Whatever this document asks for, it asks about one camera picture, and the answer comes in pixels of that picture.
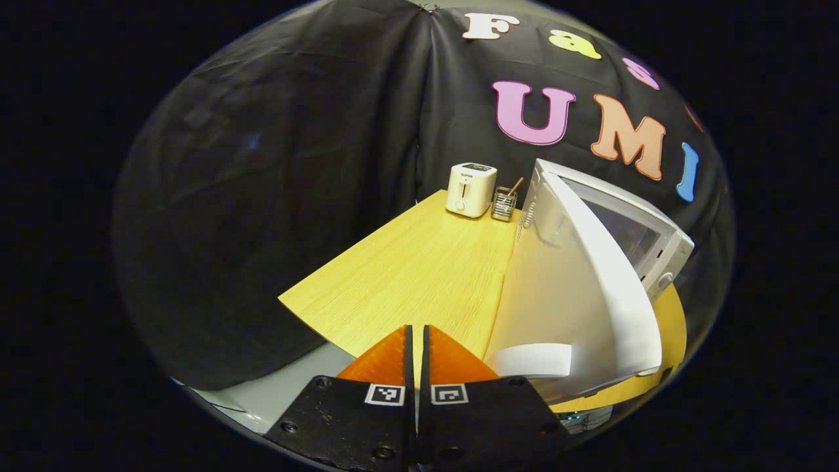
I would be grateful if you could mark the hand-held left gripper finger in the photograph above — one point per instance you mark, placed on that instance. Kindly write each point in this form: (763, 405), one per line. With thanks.
(424, 360)
(409, 360)

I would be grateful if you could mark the white toaster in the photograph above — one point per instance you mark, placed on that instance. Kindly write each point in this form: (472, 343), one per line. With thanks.
(468, 190)

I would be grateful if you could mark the wooden utensil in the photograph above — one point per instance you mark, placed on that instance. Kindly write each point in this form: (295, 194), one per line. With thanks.
(516, 185)

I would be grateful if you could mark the white microwave oven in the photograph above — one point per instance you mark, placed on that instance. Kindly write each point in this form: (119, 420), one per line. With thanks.
(557, 295)

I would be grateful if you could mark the black backdrop cloth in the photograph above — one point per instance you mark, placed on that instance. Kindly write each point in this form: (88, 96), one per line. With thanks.
(262, 196)

